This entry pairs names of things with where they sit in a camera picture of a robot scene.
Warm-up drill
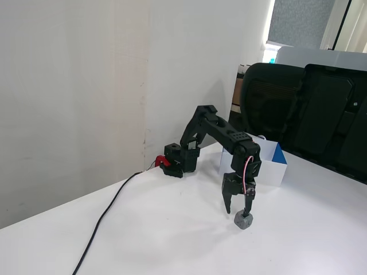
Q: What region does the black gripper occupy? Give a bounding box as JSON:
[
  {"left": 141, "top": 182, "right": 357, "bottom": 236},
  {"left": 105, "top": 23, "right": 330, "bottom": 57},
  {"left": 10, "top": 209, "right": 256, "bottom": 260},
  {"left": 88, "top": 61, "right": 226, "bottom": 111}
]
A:
[{"left": 221, "top": 171, "right": 257, "bottom": 215}]

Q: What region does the gray block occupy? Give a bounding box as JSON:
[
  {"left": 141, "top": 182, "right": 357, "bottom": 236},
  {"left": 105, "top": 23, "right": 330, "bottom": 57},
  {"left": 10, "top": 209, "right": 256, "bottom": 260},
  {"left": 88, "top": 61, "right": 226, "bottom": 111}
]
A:
[{"left": 234, "top": 209, "right": 255, "bottom": 230}]

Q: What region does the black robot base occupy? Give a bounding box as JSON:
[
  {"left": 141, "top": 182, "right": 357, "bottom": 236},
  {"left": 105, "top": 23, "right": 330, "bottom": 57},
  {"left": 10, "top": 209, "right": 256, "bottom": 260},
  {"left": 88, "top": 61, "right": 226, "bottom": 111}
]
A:
[{"left": 164, "top": 142, "right": 201, "bottom": 179}]

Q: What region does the white and blue cardboard box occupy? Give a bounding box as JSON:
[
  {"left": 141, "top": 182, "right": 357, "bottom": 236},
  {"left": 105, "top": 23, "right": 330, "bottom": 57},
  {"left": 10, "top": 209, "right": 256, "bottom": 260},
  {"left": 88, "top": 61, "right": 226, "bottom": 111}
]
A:
[{"left": 218, "top": 133, "right": 288, "bottom": 187}]

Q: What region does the brown cardboard box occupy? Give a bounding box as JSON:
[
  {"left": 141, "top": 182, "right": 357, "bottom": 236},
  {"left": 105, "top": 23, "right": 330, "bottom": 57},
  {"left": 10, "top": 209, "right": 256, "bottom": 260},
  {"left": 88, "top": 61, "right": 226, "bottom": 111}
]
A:
[{"left": 231, "top": 63, "right": 245, "bottom": 114}]

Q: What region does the red table clamp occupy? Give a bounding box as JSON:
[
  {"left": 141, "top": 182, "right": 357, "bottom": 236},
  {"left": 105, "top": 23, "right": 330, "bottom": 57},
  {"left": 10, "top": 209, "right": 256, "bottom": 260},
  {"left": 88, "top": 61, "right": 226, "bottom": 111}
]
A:
[{"left": 154, "top": 155, "right": 172, "bottom": 168}]

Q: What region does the black mesh-back office chair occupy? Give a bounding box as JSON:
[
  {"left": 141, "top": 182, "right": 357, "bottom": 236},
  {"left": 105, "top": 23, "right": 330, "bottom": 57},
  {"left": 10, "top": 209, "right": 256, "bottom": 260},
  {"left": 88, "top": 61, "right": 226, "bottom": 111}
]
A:
[{"left": 240, "top": 62, "right": 306, "bottom": 150}]

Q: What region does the black solid-back office chair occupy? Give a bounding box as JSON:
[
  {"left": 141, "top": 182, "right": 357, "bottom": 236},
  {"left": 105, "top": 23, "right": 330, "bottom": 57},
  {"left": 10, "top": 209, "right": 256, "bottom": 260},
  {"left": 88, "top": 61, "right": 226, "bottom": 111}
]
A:
[{"left": 282, "top": 63, "right": 367, "bottom": 184}]

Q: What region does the gray roller blind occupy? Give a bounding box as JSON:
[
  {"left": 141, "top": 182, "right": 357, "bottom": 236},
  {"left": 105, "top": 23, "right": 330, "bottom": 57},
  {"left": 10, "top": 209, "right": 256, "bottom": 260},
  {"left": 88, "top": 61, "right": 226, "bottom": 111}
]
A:
[{"left": 268, "top": 0, "right": 336, "bottom": 49}]

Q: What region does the white servo wire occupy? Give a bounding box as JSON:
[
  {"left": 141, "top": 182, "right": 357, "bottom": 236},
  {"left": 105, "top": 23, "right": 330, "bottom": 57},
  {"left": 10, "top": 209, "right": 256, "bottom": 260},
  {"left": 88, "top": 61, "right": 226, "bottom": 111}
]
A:
[{"left": 241, "top": 155, "right": 255, "bottom": 196}]

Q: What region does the black power cable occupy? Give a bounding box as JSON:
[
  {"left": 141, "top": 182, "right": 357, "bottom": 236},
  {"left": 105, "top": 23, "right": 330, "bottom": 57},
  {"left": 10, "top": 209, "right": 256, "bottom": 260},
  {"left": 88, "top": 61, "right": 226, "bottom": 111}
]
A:
[{"left": 71, "top": 171, "right": 144, "bottom": 275}]

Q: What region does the black window frame bar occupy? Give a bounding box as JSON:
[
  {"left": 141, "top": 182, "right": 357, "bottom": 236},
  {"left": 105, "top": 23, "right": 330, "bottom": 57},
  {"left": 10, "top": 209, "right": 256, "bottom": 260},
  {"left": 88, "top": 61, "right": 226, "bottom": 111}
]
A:
[{"left": 331, "top": 0, "right": 354, "bottom": 52}]

